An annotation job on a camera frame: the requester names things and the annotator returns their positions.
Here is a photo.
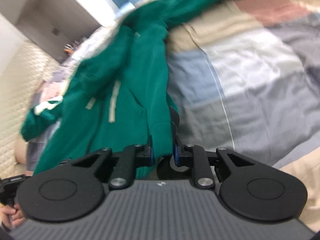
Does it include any grey wooden wardrobe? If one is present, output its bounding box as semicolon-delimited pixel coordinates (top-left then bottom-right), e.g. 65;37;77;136
1;0;118;62

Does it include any patchwork checked bed quilt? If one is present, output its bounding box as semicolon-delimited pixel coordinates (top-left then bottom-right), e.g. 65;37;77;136
26;0;320;233

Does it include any person left hand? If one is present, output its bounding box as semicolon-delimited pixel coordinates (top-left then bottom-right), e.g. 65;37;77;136
1;203;25;230

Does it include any cream quilted headboard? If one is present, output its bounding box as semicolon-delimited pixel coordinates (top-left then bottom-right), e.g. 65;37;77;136
0;40;59;178

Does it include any green zip hoodie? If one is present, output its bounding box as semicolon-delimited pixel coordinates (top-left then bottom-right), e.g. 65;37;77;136
21;0;221;174

